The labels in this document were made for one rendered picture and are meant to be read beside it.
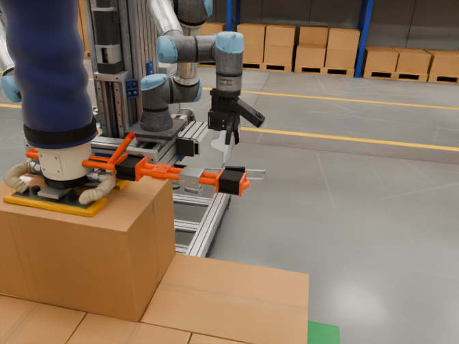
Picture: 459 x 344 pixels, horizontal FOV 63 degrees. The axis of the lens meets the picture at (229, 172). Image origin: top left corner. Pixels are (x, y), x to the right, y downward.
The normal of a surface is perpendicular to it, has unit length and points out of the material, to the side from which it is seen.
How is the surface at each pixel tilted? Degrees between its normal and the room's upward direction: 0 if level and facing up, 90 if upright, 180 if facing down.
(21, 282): 90
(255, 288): 0
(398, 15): 90
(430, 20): 90
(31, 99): 77
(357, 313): 0
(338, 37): 90
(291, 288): 0
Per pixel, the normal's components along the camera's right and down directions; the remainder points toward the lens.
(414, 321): 0.03, -0.89
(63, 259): -0.23, 0.43
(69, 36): 0.89, 0.01
